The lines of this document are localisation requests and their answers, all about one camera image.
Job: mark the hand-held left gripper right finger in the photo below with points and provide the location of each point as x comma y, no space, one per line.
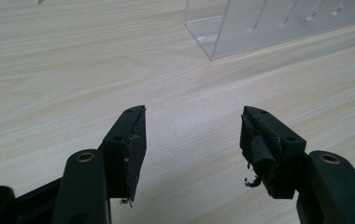
270,149

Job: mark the clear acrylic rack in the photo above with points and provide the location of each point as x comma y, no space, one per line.
259,28

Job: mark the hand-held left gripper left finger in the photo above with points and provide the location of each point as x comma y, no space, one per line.
121,155

